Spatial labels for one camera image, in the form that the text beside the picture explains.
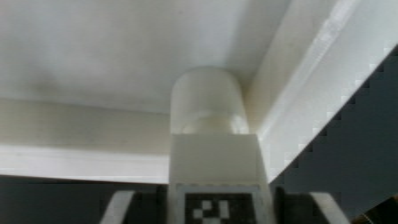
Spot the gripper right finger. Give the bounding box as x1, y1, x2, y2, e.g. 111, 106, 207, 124
311, 192, 351, 224

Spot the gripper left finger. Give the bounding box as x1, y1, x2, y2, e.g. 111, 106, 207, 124
100, 190, 136, 224

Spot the white square table top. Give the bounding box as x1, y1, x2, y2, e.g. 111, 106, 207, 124
0, 0, 398, 183

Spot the white table leg front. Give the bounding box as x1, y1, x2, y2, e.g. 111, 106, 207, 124
168, 67, 278, 224

